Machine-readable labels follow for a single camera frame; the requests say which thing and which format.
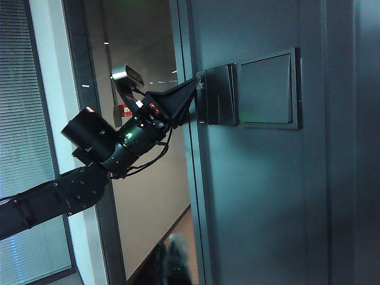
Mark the dark metal door frame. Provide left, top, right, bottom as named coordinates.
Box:
left=61, top=0, right=128, bottom=285

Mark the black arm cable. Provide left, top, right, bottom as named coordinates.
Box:
left=110, top=126, right=175, bottom=181

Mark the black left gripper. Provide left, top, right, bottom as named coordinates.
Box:
left=133, top=75, right=201, bottom=130

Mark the narrow grey rocker switch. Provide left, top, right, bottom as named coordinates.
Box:
left=205, top=62, right=240, bottom=126

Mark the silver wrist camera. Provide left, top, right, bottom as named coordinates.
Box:
left=110, top=63, right=146, bottom=105

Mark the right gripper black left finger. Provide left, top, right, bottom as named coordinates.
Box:
left=147, top=242, right=167, bottom=285

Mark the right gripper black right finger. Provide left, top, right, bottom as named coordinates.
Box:
left=166, top=233, right=192, bottom=285

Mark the window venetian blind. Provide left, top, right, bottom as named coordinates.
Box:
left=0, top=0, right=74, bottom=285

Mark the grey wall switch plate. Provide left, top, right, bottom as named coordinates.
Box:
left=196, top=46, right=304, bottom=131

